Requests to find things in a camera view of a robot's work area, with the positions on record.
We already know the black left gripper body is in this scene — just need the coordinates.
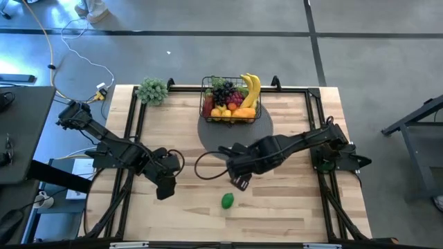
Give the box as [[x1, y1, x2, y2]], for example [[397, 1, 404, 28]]
[[145, 147, 183, 180]]

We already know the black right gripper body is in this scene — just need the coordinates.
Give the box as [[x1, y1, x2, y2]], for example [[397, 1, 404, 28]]
[[218, 143, 264, 177]]

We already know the light red grape bunch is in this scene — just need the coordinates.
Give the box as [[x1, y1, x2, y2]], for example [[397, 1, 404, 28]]
[[225, 91, 245, 107]]

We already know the red chili pepper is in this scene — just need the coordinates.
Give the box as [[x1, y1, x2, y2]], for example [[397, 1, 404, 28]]
[[202, 95, 215, 118]]

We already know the large yellow banana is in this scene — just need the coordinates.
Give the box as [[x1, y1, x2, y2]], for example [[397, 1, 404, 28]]
[[240, 74, 257, 109]]

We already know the black grape bunch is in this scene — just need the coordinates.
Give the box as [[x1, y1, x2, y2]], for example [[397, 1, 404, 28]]
[[211, 81, 235, 107]]

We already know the green lime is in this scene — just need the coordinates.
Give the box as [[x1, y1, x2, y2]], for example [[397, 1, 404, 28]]
[[221, 192, 235, 210]]

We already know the round grey placemat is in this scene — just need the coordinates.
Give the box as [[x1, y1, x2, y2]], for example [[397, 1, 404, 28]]
[[197, 103, 274, 161]]

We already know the green potted plant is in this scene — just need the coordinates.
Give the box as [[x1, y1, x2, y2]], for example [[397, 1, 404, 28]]
[[134, 77, 169, 107]]

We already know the white paper sheet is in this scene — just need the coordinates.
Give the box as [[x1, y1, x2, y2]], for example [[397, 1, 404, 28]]
[[65, 158, 95, 201]]

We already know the dark green avocado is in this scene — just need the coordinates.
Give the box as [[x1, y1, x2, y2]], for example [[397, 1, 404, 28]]
[[318, 159, 334, 173]]

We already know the black metal beam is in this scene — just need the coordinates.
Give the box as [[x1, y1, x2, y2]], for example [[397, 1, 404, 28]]
[[26, 159, 93, 194]]

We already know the white mug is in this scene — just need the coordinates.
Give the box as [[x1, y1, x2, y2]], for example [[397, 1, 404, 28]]
[[33, 190, 55, 210]]

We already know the black side table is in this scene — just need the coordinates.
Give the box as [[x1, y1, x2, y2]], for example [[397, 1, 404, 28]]
[[0, 85, 57, 186]]

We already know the person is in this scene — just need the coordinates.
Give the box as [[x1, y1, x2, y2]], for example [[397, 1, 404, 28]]
[[74, 0, 111, 24]]

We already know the black flat strip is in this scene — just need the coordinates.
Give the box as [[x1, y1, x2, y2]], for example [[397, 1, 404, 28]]
[[0, 73, 37, 83]]

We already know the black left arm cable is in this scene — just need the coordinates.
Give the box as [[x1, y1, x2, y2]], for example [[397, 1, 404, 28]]
[[167, 149, 186, 178]]

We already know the silver metal bracket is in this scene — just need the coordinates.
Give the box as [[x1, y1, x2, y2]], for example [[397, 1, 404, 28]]
[[302, 243, 343, 249], [109, 241, 150, 249]]

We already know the black wire basket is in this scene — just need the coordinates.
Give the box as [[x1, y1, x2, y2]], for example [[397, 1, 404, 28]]
[[199, 75, 262, 124]]

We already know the black aluminium table frame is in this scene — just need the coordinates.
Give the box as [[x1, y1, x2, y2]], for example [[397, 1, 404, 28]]
[[82, 75, 399, 245]]

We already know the white cable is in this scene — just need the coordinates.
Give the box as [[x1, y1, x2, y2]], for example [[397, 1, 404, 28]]
[[61, 17, 116, 89]]

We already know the yellow cable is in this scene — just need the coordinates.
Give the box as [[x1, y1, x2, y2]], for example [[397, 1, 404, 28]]
[[21, 0, 105, 104]]

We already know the grey metal table frame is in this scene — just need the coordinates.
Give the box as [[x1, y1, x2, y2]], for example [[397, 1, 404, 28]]
[[380, 93, 443, 198]]

